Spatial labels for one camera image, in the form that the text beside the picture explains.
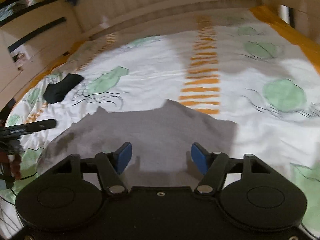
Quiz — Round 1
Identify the grey knitted sweater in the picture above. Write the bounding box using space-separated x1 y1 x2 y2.
37 100 237 187

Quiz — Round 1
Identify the black sock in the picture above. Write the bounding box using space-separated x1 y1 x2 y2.
43 74 85 104

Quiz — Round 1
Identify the white patterned duvet cover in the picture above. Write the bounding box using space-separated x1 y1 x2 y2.
1 11 319 238

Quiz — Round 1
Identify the orange bed sheet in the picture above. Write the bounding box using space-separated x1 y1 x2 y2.
249 5 320 74

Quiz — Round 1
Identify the white cabinet with black handles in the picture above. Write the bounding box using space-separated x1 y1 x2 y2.
1 0 82 108

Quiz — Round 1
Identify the white wooden bed frame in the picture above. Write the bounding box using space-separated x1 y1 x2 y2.
72 0 320 41

